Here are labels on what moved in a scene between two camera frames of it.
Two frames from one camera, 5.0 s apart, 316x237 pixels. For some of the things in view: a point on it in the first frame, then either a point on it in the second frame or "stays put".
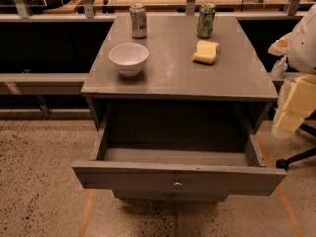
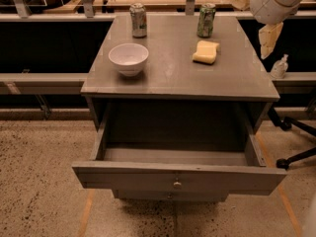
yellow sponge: (206, 52) stays put
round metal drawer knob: (177, 185) stays put
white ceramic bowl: (128, 58) stays put
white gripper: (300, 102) -> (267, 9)
